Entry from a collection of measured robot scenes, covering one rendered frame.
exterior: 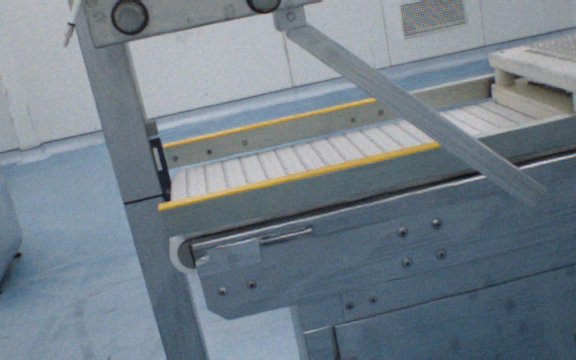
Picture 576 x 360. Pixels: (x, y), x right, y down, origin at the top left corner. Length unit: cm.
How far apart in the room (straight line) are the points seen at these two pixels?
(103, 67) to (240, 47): 484
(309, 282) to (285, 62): 514
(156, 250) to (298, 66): 490
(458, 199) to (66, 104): 526
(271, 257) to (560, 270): 38
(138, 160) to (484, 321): 52
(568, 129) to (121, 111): 58
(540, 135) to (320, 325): 33
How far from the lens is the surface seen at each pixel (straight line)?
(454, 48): 626
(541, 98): 96
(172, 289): 109
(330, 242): 77
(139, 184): 103
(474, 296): 92
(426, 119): 70
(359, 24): 598
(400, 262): 80
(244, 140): 100
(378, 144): 94
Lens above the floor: 118
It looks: 18 degrees down
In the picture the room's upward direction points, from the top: 11 degrees counter-clockwise
